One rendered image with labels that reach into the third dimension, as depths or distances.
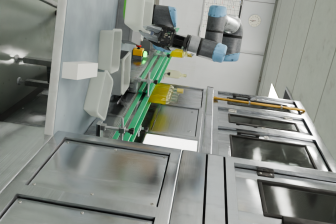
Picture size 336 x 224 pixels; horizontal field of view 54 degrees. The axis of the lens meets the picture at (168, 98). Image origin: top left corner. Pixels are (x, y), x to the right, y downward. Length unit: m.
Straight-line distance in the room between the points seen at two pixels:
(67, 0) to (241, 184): 0.90
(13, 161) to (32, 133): 0.19
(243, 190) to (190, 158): 0.22
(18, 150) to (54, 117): 0.18
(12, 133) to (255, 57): 7.29
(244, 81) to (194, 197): 7.45
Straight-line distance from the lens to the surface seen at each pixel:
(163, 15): 1.97
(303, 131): 2.53
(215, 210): 1.03
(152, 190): 1.07
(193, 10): 7.99
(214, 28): 1.42
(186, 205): 1.02
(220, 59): 1.33
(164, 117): 2.25
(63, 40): 1.31
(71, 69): 1.31
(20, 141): 1.32
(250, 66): 8.31
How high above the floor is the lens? 1.27
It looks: 5 degrees down
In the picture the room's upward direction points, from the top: 98 degrees clockwise
